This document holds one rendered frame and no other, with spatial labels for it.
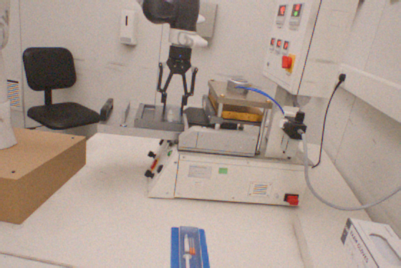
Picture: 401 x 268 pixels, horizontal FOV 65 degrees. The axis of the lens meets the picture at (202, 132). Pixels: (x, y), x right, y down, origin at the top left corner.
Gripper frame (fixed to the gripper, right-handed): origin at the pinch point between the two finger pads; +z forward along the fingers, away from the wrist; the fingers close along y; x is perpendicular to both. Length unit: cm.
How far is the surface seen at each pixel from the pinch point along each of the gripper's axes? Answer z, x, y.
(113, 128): 7.1, 10.8, 18.5
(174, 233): 28.0, 34.0, -3.3
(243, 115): -2.3, 9.9, -22.7
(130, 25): -17, -154, 34
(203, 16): -32, -140, -19
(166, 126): 4.8, 9.7, 1.8
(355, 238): 17, 45, -49
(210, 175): 17.7, 16.7, -14.3
